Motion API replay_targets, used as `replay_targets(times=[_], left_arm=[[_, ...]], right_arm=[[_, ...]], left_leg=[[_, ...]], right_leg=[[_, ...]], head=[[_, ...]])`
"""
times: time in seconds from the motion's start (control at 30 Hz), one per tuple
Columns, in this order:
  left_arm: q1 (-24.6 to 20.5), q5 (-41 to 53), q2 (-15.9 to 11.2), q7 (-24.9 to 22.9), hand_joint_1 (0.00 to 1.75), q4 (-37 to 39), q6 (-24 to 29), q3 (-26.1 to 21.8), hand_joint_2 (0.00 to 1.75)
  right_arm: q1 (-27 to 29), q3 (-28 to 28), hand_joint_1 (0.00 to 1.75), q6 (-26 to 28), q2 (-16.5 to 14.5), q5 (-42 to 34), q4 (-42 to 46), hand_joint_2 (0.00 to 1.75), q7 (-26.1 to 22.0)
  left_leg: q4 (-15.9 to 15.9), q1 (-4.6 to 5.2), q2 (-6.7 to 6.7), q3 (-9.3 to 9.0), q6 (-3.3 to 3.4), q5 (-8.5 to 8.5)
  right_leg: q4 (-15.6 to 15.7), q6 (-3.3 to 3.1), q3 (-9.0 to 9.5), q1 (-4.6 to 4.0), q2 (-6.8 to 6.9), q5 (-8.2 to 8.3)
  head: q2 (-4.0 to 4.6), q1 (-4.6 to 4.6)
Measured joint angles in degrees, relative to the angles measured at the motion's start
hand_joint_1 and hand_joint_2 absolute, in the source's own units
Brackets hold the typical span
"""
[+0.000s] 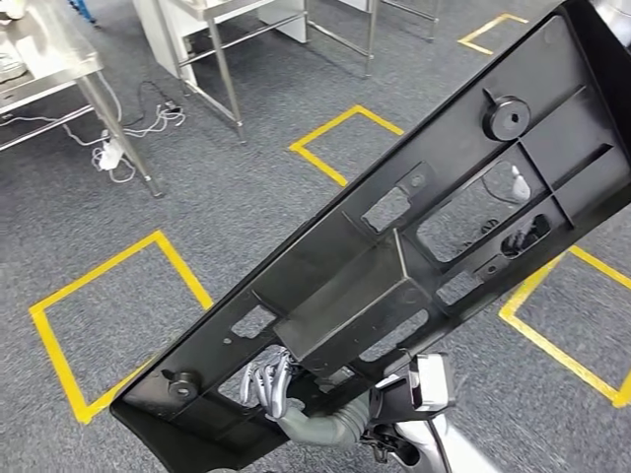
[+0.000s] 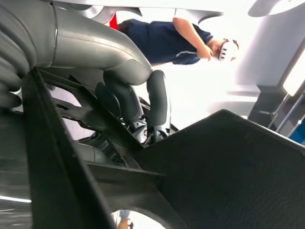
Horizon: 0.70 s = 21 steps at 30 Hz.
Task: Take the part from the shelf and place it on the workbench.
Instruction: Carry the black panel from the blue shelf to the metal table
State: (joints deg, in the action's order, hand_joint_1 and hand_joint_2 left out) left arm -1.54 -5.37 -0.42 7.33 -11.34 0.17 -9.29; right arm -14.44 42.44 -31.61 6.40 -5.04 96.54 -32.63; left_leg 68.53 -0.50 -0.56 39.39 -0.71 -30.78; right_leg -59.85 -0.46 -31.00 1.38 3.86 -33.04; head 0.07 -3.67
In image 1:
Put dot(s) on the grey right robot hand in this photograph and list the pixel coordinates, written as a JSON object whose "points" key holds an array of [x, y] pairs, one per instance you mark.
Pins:
{"points": [[273, 388]]}

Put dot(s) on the black plastic panel part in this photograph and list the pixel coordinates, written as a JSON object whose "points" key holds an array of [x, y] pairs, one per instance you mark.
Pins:
{"points": [[345, 261]]}

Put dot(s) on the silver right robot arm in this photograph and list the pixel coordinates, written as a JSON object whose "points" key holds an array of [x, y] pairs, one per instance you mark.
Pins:
{"points": [[330, 424]]}

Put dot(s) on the white power strip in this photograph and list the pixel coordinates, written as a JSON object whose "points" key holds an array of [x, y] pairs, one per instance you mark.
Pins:
{"points": [[111, 155]]}

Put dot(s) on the white plug adapter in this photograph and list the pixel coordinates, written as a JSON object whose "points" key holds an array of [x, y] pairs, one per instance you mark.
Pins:
{"points": [[520, 186]]}

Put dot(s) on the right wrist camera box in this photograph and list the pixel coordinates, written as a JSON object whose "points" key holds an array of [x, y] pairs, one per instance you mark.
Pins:
{"points": [[434, 382]]}

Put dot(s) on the steel frame table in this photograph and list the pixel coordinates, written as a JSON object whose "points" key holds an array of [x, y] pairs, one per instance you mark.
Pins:
{"points": [[224, 72], [372, 39]]}

